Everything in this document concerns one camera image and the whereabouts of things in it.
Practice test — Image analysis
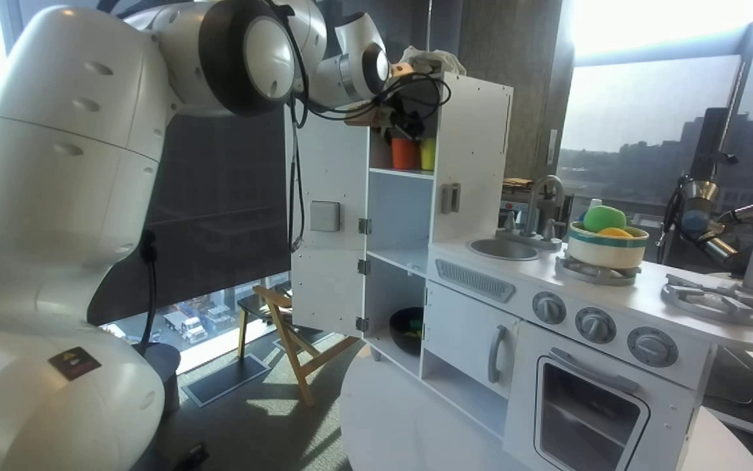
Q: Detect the white pot with green band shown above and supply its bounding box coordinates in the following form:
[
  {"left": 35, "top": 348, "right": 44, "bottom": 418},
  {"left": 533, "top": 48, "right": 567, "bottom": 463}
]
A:
[{"left": 563, "top": 219, "right": 651, "bottom": 273}]

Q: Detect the tall white cabinet door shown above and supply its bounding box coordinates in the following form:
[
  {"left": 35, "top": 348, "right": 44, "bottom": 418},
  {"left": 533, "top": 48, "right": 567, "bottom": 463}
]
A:
[{"left": 289, "top": 109, "right": 370, "bottom": 337}]

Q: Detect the black bowl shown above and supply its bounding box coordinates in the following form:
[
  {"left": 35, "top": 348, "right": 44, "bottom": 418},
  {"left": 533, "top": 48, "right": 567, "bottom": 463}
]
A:
[{"left": 387, "top": 307, "right": 425, "bottom": 355}]

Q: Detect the beige cloth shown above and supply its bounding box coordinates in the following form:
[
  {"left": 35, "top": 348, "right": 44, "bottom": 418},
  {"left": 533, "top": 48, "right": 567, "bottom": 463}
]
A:
[{"left": 388, "top": 44, "right": 471, "bottom": 81}]

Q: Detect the green toy vegetable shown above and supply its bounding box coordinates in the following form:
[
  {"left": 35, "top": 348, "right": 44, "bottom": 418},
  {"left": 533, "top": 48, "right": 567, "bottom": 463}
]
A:
[{"left": 580, "top": 197, "right": 629, "bottom": 236}]

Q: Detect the grey stove knob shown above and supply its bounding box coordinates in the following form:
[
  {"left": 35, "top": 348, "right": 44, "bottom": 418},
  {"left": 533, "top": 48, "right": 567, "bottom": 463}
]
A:
[
  {"left": 625, "top": 325, "right": 682, "bottom": 368},
  {"left": 531, "top": 290, "right": 569, "bottom": 328},
  {"left": 574, "top": 307, "right": 618, "bottom": 346}
]

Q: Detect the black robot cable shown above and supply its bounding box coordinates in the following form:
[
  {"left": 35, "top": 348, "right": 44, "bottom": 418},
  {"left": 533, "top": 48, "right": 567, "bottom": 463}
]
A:
[{"left": 281, "top": 48, "right": 452, "bottom": 256}]

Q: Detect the small white door with handle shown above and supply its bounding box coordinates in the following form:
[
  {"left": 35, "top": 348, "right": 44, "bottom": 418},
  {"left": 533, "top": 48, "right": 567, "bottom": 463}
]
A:
[{"left": 422, "top": 281, "right": 516, "bottom": 401}]

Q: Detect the grey toy sink basin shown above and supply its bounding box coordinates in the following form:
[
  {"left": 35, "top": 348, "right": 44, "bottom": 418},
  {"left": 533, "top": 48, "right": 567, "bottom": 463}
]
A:
[{"left": 468, "top": 234, "right": 543, "bottom": 262}]

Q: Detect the black camera stand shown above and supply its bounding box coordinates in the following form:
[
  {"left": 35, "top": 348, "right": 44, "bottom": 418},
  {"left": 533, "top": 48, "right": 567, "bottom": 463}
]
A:
[{"left": 658, "top": 168, "right": 753, "bottom": 264}]

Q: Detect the yellow toy food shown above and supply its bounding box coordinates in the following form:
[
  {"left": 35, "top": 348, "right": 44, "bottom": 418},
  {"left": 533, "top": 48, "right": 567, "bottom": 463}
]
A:
[{"left": 596, "top": 225, "right": 641, "bottom": 243}]

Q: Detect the grey burner grate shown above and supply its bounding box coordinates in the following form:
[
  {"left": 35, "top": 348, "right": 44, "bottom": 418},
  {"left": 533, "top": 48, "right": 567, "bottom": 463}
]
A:
[
  {"left": 557, "top": 251, "right": 646, "bottom": 289},
  {"left": 662, "top": 273, "right": 753, "bottom": 331}
]

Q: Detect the white oven door with window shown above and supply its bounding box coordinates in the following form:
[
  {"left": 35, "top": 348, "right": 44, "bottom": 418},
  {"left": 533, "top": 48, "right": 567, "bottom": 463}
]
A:
[{"left": 502, "top": 323, "right": 714, "bottom": 471}]

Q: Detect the dark fabric screen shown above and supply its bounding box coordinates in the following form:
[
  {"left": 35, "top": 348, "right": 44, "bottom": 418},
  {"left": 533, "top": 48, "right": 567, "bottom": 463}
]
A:
[{"left": 85, "top": 102, "right": 297, "bottom": 328}]

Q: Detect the grey toy faucet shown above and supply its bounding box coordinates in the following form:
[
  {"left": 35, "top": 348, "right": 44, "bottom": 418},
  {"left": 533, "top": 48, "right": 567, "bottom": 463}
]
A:
[{"left": 499, "top": 174, "right": 574, "bottom": 247}]

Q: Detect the white toy kitchen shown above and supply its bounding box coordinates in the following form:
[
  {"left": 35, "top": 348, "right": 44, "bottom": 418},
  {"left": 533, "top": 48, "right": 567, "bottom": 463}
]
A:
[{"left": 358, "top": 71, "right": 753, "bottom": 471}]

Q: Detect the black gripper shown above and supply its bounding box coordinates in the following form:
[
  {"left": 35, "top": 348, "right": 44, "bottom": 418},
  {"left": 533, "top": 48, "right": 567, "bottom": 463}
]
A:
[{"left": 380, "top": 81, "right": 439, "bottom": 141}]

